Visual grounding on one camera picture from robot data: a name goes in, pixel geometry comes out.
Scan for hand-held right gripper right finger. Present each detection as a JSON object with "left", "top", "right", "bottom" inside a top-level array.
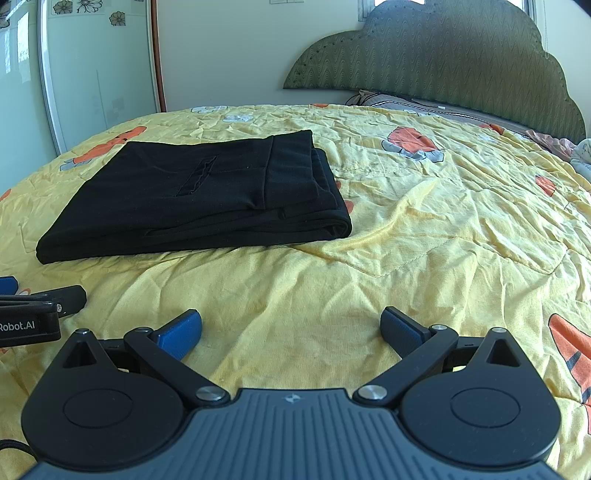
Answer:
[{"left": 353, "top": 305, "right": 520, "bottom": 409}]

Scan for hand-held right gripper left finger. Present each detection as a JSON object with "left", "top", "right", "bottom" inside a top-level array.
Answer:
[{"left": 62, "top": 309, "right": 232, "bottom": 409}]

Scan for black pants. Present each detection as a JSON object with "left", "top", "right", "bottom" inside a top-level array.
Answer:
[{"left": 36, "top": 130, "right": 353, "bottom": 265}]

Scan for yellow printed blanket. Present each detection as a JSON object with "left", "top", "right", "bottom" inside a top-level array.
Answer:
[{"left": 0, "top": 102, "right": 591, "bottom": 480}]

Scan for plain white wardrobe door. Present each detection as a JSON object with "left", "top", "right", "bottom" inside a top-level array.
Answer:
[{"left": 0, "top": 0, "right": 62, "bottom": 192}]

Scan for patterned pillow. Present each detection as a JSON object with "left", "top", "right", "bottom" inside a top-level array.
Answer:
[{"left": 346, "top": 90, "right": 529, "bottom": 136}]

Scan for flower decal wardrobe door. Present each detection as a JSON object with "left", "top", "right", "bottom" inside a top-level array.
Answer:
[{"left": 37, "top": 0, "right": 167, "bottom": 155}]

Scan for pink cloth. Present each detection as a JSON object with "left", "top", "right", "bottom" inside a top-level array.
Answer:
[{"left": 524, "top": 129, "right": 579, "bottom": 161}]

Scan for white crumpled cloth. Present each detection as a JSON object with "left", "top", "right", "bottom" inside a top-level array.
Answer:
[{"left": 569, "top": 137, "right": 591, "bottom": 179}]

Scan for green padded headboard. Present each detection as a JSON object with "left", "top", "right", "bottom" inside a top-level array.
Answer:
[{"left": 283, "top": 0, "right": 587, "bottom": 141}]

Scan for window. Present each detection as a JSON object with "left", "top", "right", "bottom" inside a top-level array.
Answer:
[{"left": 358, "top": 0, "right": 539, "bottom": 21}]

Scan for black cable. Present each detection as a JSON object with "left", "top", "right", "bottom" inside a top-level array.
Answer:
[{"left": 0, "top": 438, "right": 38, "bottom": 463}]

